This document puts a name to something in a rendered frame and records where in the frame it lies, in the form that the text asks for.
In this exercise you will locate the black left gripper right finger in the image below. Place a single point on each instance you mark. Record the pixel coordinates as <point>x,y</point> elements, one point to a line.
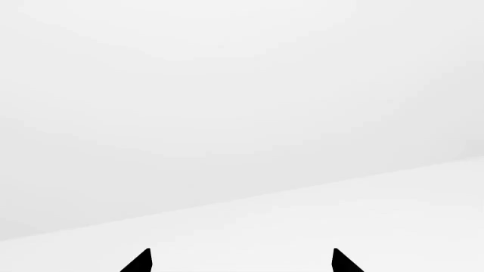
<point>343,263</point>

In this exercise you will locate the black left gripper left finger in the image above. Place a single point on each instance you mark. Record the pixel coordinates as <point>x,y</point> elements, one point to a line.
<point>140,263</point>

